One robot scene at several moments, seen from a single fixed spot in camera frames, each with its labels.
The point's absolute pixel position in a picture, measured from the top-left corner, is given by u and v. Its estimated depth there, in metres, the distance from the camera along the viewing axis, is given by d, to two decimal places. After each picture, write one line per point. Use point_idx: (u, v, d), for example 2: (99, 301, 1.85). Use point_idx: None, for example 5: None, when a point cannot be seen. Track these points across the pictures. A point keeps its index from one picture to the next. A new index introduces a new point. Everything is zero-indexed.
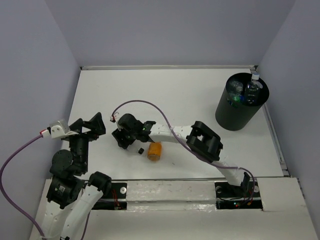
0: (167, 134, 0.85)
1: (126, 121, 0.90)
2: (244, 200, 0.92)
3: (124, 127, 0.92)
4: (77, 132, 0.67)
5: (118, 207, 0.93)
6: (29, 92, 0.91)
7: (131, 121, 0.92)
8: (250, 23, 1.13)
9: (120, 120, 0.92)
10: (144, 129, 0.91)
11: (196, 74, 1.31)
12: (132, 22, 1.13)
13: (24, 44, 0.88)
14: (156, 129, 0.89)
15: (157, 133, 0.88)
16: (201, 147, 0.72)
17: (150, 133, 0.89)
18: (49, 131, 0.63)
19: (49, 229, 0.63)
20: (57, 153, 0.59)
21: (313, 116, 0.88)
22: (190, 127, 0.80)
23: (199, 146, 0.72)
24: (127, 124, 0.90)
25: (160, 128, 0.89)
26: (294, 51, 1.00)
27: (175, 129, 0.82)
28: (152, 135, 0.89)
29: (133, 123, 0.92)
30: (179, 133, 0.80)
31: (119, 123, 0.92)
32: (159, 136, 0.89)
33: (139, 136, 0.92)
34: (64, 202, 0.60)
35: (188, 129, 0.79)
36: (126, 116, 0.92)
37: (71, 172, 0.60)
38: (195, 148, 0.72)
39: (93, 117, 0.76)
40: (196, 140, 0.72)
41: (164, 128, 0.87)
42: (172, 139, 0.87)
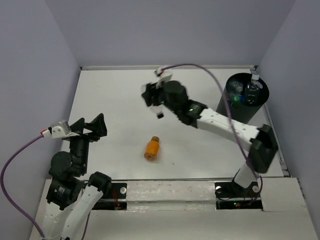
0: (224, 128, 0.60)
1: (178, 91, 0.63)
2: (244, 200, 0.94)
3: (169, 97, 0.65)
4: (78, 134, 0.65)
5: (118, 207, 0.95)
6: (29, 93, 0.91)
7: (183, 94, 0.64)
8: (251, 22, 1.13)
9: (169, 88, 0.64)
10: (191, 110, 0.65)
11: (196, 74, 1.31)
12: (132, 22, 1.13)
13: (24, 44, 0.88)
14: (208, 115, 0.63)
15: (208, 121, 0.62)
16: (264, 157, 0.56)
17: (200, 118, 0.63)
18: (50, 131, 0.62)
19: (49, 229, 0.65)
20: (56, 154, 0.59)
21: (313, 116, 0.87)
22: (254, 128, 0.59)
23: (260, 153, 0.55)
24: (177, 96, 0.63)
25: (214, 115, 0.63)
26: (295, 51, 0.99)
27: (235, 124, 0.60)
28: (202, 122, 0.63)
29: (183, 98, 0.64)
30: (239, 131, 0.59)
31: (167, 90, 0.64)
32: (209, 127, 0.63)
33: (183, 114, 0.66)
34: (64, 203, 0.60)
35: (254, 132, 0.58)
36: (179, 86, 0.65)
37: (71, 174, 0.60)
38: (257, 155, 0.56)
39: (95, 117, 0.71)
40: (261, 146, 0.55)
41: (220, 118, 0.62)
42: (225, 134, 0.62)
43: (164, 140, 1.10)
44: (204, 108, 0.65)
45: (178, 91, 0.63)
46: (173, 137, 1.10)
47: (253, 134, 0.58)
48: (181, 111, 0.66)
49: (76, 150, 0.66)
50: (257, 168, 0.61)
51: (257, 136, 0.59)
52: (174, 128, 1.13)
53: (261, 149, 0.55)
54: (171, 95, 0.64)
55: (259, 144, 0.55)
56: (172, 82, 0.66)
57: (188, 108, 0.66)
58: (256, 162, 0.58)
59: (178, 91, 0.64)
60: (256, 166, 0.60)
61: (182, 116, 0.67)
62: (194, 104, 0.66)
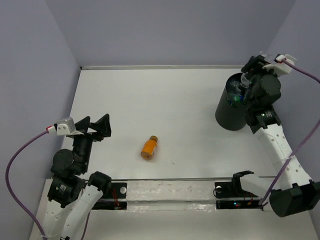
0: (279, 155, 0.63)
1: (270, 94, 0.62)
2: (244, 200, 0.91)
3: (258, 91, 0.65)
4: (82, 133, 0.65)
5: (118, 207, 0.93)
6: (29, 92, 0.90)
7: (270, 97, 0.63)
8: (250, 23, 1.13)
9: (267, 86, 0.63)
10: (264, 115, 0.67)
11: (196, 74, 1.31)
12: (132, 22, 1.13)
13: (24, 43, 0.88)
14: (274, 133, 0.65)
15: (269, 137, 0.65)
16: (292, 205, 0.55)
17: (267, 129, 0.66)
18: (55, 127, 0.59)
19: (50, 228, 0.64)
20: (58, 152, 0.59)
21: None
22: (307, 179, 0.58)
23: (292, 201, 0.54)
24: (267, 95, 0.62)
25: (279, 136, 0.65)
26: (295, 51, 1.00)
27: (292, 162, 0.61)
28: (263, 133, 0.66)
29: (268, 101, 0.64)
30: (291, 169, 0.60)
31: (268, 85, 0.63)
32: (265, 141, 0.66)
33: (251, 111, 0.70)
34: (65, 201, 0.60)
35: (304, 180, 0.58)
36: (277, 89, 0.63)
37: (72, 172, 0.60)
38: (287, 198, 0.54)
39: (101, 118, 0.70)
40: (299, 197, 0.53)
41: (282, 144, 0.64)
42: (273, 158, 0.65)
43: (164, 140, 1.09)
44: (275, 122, 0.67)
45: (270, 93, 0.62)
46: (173, 137, 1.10)
47: (300, 182, 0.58)
48: (252, 109, 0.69)
49: (78, 148, 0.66)
50: (275, 208, 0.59)
51: (302, 186, 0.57)
52: (174, 128, 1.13)
53: (296, 198, 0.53)
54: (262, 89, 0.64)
55: (298, 193, 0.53)
56: (274, 79, 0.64)
57: (262, 113, 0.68)
58: (279, 201, 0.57)
59: (270, 92, 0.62)
60: (276, 204, 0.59)
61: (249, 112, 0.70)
62: (267, 111, 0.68)
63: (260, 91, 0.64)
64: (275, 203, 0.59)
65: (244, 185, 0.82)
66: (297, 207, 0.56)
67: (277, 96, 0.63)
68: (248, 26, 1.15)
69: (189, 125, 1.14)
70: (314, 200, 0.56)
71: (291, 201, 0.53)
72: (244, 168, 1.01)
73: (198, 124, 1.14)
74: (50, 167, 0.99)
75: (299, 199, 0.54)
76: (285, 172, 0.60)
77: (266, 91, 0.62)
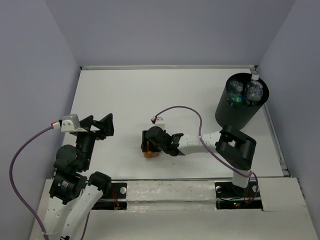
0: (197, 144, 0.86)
1: (155, 135, 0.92)
2: (244, 200, 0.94)
3: (153, 140, 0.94)
4: (86, 130, 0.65)
5: (118, 207, 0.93)
6: (29, 90, 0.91)
7: (160, 134, 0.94)
8: (249, 24, 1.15)
9: (149, 133, 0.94)
10: (172, 142, 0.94)
11: (195, 74, 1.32)
12: (132, 22, 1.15)
13: (24, 41, 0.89)
14: (184, 141, 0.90)
15: (185, 144, 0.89)
16: (235, 153, 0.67)
17: (179, 145, 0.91)
18: (60, 124, 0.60)
19: (51, 225, 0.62)
20: (61, 148, 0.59)
21: (313, 115, 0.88)
22: (218, 134, 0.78)
23: (232, 153, 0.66)
24: (156, 137, 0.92)
25: (188, 138, 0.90)
26: (294, 51, 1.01)
27: (205, 137, 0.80)
28: (180, 147, 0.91)
29: (162, 134, 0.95)
30: (208, 141, 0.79)
31: (148, 136, 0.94)
32: (187, 148, 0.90)
33: (168, 148, 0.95)
34: (67, 198, 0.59)
35: (217, 136, 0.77)
36: (155, 129, 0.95)
37: (74, 168, 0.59)
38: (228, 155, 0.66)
39: (104, 117, 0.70)
40: (227, 146, 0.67)
41: (193, 138, 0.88)
42: (200, 149, 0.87)
43: None
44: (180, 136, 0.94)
45: (153, 133, 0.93)
46: None
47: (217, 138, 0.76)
48: (165, 146, 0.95)
49: (81, 145, 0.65)
50: (242, 167, 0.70)
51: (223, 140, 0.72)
52: (174, 128, 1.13)
53: (227, 148, 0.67)
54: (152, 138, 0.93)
55: (224, 145, 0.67)
56: (151, 128, 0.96)
57: (172, 141, 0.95)
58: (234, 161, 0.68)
59: (155, 134, 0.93)
60: (239, 165, 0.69)
61: (168, 150, 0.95)
62: (174, 137, 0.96)
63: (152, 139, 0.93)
64: (236, 165, 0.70)
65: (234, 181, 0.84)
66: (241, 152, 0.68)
67: (159, 129, 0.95)
68: (247, 27, 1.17)
69: (189, 126, 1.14)
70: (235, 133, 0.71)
71: (229, 153, 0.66)
72: None
73: (198, 124, 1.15)
74: (49, 167, 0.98)
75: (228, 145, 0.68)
76: (207, 145, 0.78)
77: (151, 134, 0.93)
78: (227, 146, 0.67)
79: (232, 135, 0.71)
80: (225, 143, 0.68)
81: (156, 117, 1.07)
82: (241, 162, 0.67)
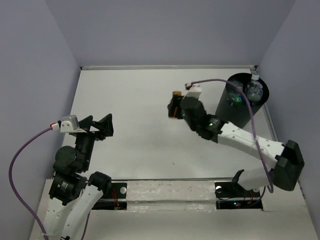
0: (246, 143, 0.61)
1: (194, 108, 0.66)
2: (244, 199, 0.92)
3: (188, 113, 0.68)
4: (85, 131, 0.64)
5: (118, 207, 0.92)
6: (29, 90, 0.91)
7: (200, 110, 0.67)
8: (249, 23, 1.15)
9: (185, 104, 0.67)
10: (211, 124, 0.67)
11: (196, 74, 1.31)
12: (132, 22, 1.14)
13: (24, 42, 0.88)
14: (229, 130, 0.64)
15: (230, 136, 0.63)
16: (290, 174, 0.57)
17: (221, 133, 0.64)
18: (59, 124, 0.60)
19: (51, 226, 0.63)
20: (60, 149, 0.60)
21: (313, 115, 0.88)
22: (280, 145, 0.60)
23: (288, 172, 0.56)
24: (195, 111, 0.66)
25: (235, 130, 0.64)
26: (294, 51, 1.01)
27: (260, 141, 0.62)
28: (221, 137, 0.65)
29: (202, 109, 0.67)
30: (264, 147, 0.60)
31: (184, 107, 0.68)
32: (230, 142, 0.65)
33: (202, 129, 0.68)
34: (67, 198, 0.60)
35: (279, 147, 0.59)
36: (195, 102, 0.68)
37: (74, 169, 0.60)
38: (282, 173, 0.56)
39: (104, 117, 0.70)
40: (287, 164, 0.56)
41: (242, 133, 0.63)
42: (247, 149, 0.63)
43: (165, 140, 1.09)
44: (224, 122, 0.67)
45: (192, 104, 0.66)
46: (173, 138, 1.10)
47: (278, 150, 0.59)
48: (199, 126, 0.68)
49: (81, 146, 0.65)
50: (279, 184, 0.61)
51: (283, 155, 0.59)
52: (174, 128, 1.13)
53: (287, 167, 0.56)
54: (188, 110, 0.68)
55: (286, 162, 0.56)
56: (189, 98, 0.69)
57: (210, 123, 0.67)
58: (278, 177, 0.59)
59: (194, 107, 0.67)
60: (277, 182, 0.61)
61: (202, 131, 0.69)
62: (213, 118, 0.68)
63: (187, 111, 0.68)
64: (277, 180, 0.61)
65: (243, 184, 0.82)
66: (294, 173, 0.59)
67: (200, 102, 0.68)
68: (247, 26, 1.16)
69: None
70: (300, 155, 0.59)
71: (286, 172, 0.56)
72: (244, 168, 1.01)
73: None
74: (49, 167, 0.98)
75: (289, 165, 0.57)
76: (262, 152, 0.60)
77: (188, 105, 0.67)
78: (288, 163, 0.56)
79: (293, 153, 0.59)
80: (286, 160, 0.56)
81: (194, 84, 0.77)
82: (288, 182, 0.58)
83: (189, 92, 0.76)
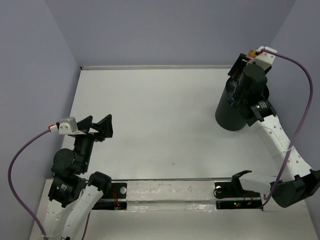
0: (278, 147, 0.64)
1: (255, 80, 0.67)
2: (244, 200, 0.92)
3: (246, 81, 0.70)
4: (84, 133, 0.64)
5: (118, 207, 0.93)
6: (29, 91, 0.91)
7: (259, 85, 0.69)
8: (250, 22, 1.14)
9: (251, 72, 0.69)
10: (259, 107, 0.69)
11: (196, 73, 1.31)
12: (132, 21, 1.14)
13: (24, 42, 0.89)
14: (271, 124, 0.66)
15: (267, 130, 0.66)
16: (295, 196, 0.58)
17: (262, 123, 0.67)
18: (58, 126, 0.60)
19: (51, 227, 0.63)
20: (58, 152, 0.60)
21: (314, 114, 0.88)
22: (307, 170, 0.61)
23: (295, 194, 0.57)
24: (254, 83, 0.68)
25: (276, 128, 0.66)
26: (295, 50, 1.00)
27: (292, 153, 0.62)
28: (260, 125, 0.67)
29: (257, 87, 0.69)
30: (292, 161, 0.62)
31: (247, 74, 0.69)
32: (264, 134, 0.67)
33: (246, 105, 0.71)
34: (66, 200, 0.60)
35: (305, 171, 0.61)
36: (263, 77, 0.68)
37: (73, 171, 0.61)
38: (292, 190, 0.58)
39: (103, 118, 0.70)
40: (302, 187, 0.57)
41: (281, 135, 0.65)
42: (273, 151, 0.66)
43: (164, 140, 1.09)
44: (270, 113, 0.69)
45: (257, 78, 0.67)
46: (173, 138, 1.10)
47: (300, 172, 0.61)
48: (246, 101, 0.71)
49: (79, 147, 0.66)
50: (277, 197, 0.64)
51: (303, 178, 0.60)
52: (174, 128, 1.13)
53: (299, 190, 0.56)
54: (248, 79, 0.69)
55: (301, 185, 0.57)
56: (258, 71, 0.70)
57: (257, 105, 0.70)
58: (282, 190, 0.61)
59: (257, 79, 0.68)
60: (277, 193, 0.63)
61: (244, 107, 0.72)
62: (261, 102, 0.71)
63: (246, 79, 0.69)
64: (277, 192, 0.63)
65: (244, 185, 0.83)
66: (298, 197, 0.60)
67: (264, 80, 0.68)
68: (248, 25, 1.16)
69: (189, 126, 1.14)
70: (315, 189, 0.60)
71: (295, 192, 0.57)
72: (244, 168, 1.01)
73: (198, 124, 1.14)
74: (49, 167, 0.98)
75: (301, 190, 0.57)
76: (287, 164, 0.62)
77: (252, 76, 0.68)
78: (302, 188, 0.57)
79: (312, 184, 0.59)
80: (304, 184, 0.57)
81: (264, 51, 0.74)
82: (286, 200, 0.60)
83: (259, 59, 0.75)
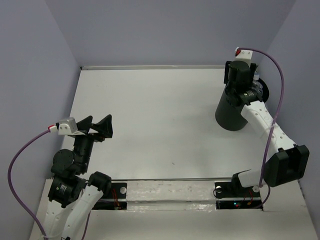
0: (263, 126, 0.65)
1: (239, 69, 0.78)
2: (244, 200, 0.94)
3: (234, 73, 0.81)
4: (83, 133, 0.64)
5: (118, 207, 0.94)
6: (29, 91, 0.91)
7: (244, 75, 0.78)
8: (250, 22, 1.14)
9: (237, 65, 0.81)
10: (246, 94, 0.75)
11: (196, 73, 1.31)
12: (132, 22, 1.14)
13: (24, 43, 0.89)
14: (257, 108, 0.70)
15: (253, 112, 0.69)
16: (280, 169, 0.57)
17: (247, 106, 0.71)
18: (57, 127, 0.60)
19: (51, 228, 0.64)
20: (58, 152, 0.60)
21: (314, 114, 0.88)
22: (292, 143, 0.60)
23: (280, 165, 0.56)
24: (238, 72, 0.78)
25: (261, 110, 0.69)
26: (295, 50, 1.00)
27: (275, 130, 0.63)
28: (247, 109, 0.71)
29: (242, 77, 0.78)
30: (276, 136, 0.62)
31: (234, 67, 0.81)
32: (251, 117, 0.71)
33: (235, 94, 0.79)
34: (66, 201, 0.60)
35: (289, 144, 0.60)
36: (247, 68, 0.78)
37: (72, 172, 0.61)
38: (275, 162, 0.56)
39: (103, 119, 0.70)
40: (285, 159, 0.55)
41: (266, 115, 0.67)
42: (259, 131, 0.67)
43: (164, 140, 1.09)
44: (257, 100, 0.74)
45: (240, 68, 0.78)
46: (173, 138, 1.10)
47: (285, 146, 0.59)
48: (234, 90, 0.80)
49: (79, 148, 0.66)
50: (267, 179, 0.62)
51: (287, 151, 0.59)
52: (174, 128, 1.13)
53: (283, 161, 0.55)
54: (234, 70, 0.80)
55: (284, 156, 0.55)
56: (245, 65, 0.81)
57: (245, 93, 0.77)
58: (269, 167, 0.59)
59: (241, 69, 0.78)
60: (266, 174, 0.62)
61: (234, 95, 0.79)
62: (249, 91, 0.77)
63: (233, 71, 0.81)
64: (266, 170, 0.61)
65: (243, 182, 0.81)
66: (285, 172, 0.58)
67: (248, 71, 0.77)
68: (248, 25, 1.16)
69: (190, 126, 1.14)
70: (301, 163, 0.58)
71: (278, 164, 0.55)
72: (244, 168, 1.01)
73: (198, 124, 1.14)
74: (49, 167, 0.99)
75: (286, 162, 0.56)
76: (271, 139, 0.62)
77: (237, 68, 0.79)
78: (285, 158, 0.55)
79: (299, 158, 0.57)
80: (286, 155, 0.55)
81: (241, 50, 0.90)
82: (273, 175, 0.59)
83: (239, 58, 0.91)
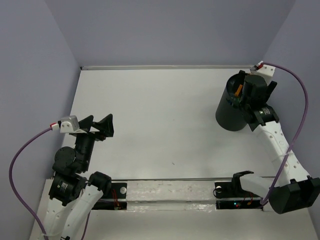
0: (277, 151, 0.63)
1: (255, 86, 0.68)
2: (244, 200, 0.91)
3: (248, 89, 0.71)
4: (85, 131, 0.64)
5: (118, 207, 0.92)
6: (29, 91, 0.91)
7: (260, 92, 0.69)
8: (249, 23, 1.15)
9: (252, 79, 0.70)
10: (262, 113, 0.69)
11: (196, 74, 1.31)
12: (132, 22, 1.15)
13: (25, 42, 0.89)
14: (271, 129, 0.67)
15: (267, 134, 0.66)
16: (290, 200, 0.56)
17: (263, 128, 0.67)
18: (59, 125, 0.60)
19: (51, 226, 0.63)
20: (59, 150, 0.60)
21: (314, 114, 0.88)
22: (305, 175, 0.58)
23: (290, 197, 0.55)
24: (255, 89, 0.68)
25: (277, 133, 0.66)
26: (295, 50, 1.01)
27: (290, 158, 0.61)
28: (261, 130, 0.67)
29: (258, 94, 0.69)
30: (289, 165, 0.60)
31: (248, 81, 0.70)
32: (264, 138, 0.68)
33: (248, 110, 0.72)
34: (66, 199, 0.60)
35: (302, 176, 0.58)
36: (263, 83, 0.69)
37: (74, 169, 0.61)
38: (286, 192, 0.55)
39: (104, 117, 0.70)
40: (296, 191, 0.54)
41: (281, 140, 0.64)
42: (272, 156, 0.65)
43: (164, 139, 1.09)
44: (273, 119, 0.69)
45: (256, 85, 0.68)
46: (173, 138, 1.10)
47: (298, 178, 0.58)
48: (249, 106, 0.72)
49: (80, 146, 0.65)
50: (273, 203, 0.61)
51: (299, 182, 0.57)
52: (174, 128, 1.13)
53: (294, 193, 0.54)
54: (249, 86, 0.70)
55: (296, 189, 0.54)
56: (260, 79, 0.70)
57: (260, 111, 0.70)
58: (278, 196, 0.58)
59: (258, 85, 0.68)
60: (273, 200, 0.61)
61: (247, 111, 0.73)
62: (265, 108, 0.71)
63: (247, 86, 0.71)
64: (273, 197, 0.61)
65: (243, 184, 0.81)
66: (294, 203, 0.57)
67: (264, 87, 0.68)
68: (247, 26, 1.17)
69: (190, 125, 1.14)
70: (312, 196, 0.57)
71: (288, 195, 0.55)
72: (244, 168, 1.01)
73: (198, 124, 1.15)
74: (49, 167, 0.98)
75: (297, 194, 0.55)
76: (283, 168, 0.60)
77: (252, 84, 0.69)
78: (297, 191, 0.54)
79: (310, 192, 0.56)
80: (298, 188, 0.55)
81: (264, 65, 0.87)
82: (281, 204, 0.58)
83: (261, 72, 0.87)
